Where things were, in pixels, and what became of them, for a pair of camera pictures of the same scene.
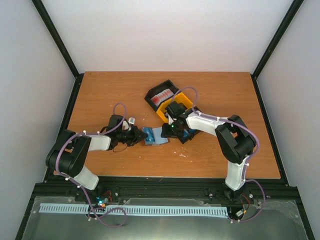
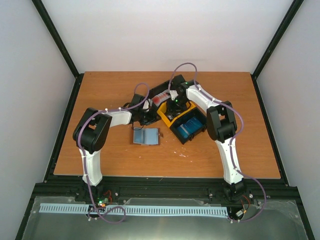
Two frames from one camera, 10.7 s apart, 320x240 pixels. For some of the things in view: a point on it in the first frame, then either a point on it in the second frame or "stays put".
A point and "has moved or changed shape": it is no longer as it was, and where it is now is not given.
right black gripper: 166,133 → 172,109
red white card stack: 161,97 stays put
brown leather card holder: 154,137 has moved or changed shape
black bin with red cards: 160,93 stays put
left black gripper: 136,139 → 153,117
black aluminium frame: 256,189 stays put
